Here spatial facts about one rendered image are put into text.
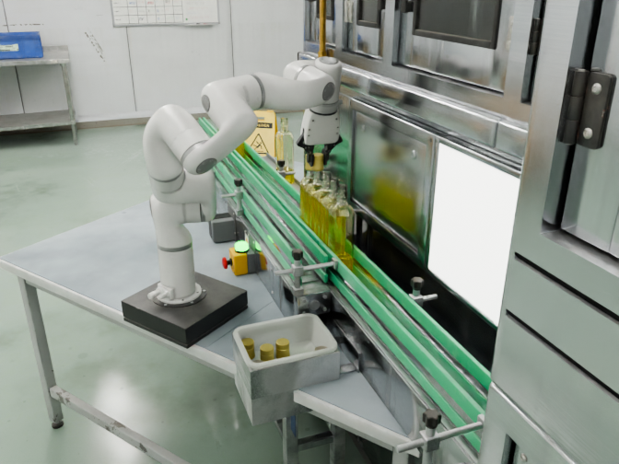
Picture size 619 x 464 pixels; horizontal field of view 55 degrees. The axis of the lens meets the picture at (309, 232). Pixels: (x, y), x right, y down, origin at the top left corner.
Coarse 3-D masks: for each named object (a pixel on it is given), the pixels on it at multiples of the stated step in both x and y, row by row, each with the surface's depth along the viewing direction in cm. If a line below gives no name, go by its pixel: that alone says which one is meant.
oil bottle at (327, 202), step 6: (324, 198) 161; (330, 198) 160; (324, 204) 161; (330, 204) 159; (324, 210) 161; (324, 216) 162; (324, 222) 162; (324, 228) 163; (324, 234) 164; (324, 240) 164
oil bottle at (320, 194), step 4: (316, 192) 166; (320, 192) 164; (324, 192) 164; (328, 192) 164; (316, 196) 166; (320, 196) 164; (324, 196) 164; (316, 200) 166; (320, 200) 164; (316, 204) 167; (320, 204) 164; (316, 208) 167; (320, 208) 165; (316, 212) 168; (320, 212) 165; (316, 216) 168; (320, 216) 166; (316, 220) 169; (320, 220) 166; (316, 224) 169; (320, 224) 166; (316, 228) 170; (320, 228) 167; (316, 232) 170; (320, 232) 167; (320, 236) 168
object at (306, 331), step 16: (272, 320) 150; (288, 320) 151; (304, 320) 152; (320, 320) 150; (240, 336) 147; (256, 336) 149; (272, 336) 150; (288, 336) 152; (304, 336) 154; (320, 336) 148; (240, 352) 138; (256, 352) 149; (304, 352) 149; (320, 352) 137; (256, 368) 134
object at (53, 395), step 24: (24, 288) 207; (96, 312) 186; (144, 336) 176; (48, 360) 222; (48, 384) 224; (48, 408) 230; (72, 408) 219; (120, 432) 204; (360, 432) 138; (168, 456) 193; (408, 456) 131
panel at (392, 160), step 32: (352, 128) 172; (384, 128) 154; (416, 128) 138; (352, 160) 176; (384, 160) 157; (416, 160) 141; (480, 160) 117; (352, 192) 180; (384, 192) 160; (416, 192) 143; (384, 224) 162; (416, 224) 146; (416, 256) 146; (448, 288) 135
